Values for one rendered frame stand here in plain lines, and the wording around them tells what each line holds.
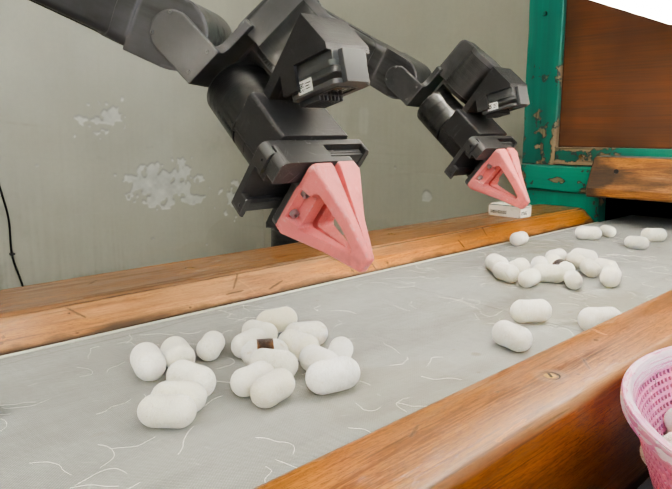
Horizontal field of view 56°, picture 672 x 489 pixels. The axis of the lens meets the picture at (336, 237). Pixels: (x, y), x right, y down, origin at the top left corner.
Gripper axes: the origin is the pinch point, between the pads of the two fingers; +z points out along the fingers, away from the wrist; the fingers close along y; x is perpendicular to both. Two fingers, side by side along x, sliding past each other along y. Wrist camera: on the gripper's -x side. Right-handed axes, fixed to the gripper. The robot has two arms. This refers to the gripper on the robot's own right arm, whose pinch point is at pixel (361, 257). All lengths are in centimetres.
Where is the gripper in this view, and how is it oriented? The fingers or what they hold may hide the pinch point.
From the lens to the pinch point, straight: 45.6
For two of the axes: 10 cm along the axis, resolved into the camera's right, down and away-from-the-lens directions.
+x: -4.4, 6.7, 5.9
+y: 7.3, -1.2, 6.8
